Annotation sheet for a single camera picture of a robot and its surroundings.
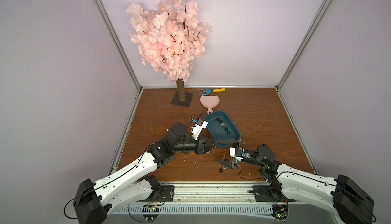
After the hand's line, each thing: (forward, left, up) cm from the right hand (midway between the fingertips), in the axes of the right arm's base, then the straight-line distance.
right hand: (218, 147), depth 66 cm
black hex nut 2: (+22, -7, -22) cm, 32 cm away
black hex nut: (+29, -2, -22) cm, 36 cm away
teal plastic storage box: (+22, -4, -22) cm, 31 cm away
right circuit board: (-21, -30, -25) cm, 44 cm away
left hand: (-1, +1, +2) cm, 3 cm away
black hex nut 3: (+19, -9, -22) cm, 30 cm away
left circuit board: (-22, +33, -24) cm, 46 cm away
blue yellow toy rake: (+55, +5, -21) cm, 59 cm away
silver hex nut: (+24, -5, -21) cm, 33 cm away
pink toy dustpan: (+44, +3, -21) cm, 49 cm away
